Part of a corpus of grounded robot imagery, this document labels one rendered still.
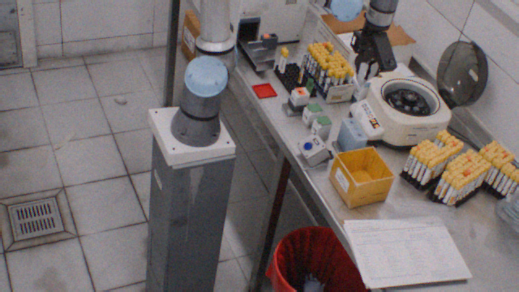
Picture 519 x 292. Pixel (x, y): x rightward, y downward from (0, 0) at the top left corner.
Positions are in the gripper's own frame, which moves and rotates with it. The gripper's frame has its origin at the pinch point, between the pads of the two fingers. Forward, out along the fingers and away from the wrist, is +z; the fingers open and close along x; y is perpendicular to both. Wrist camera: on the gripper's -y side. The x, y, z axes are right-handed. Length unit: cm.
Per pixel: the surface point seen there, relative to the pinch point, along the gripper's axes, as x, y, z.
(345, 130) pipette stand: 1.9, -1.1, 17.5
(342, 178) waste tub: 10.3, -19.0, 19.1
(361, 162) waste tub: 0.5, -12.1, 20.8
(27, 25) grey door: 88, 176, 87
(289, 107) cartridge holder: 11.6, 19.6, 23.8
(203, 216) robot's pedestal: 44, 1, 50
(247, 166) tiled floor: -7, 80, 113
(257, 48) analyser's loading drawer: 13, 50, 21
